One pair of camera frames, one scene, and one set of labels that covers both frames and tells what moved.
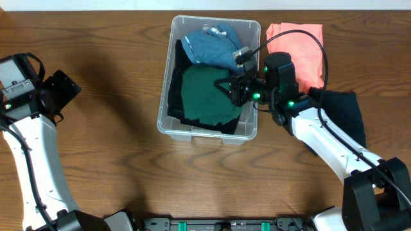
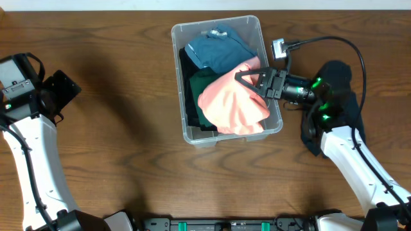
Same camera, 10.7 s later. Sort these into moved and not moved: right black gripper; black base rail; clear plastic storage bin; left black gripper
Moved: clear plastic storage bin; right black gripper
Not moved: black base rail; left black gripper
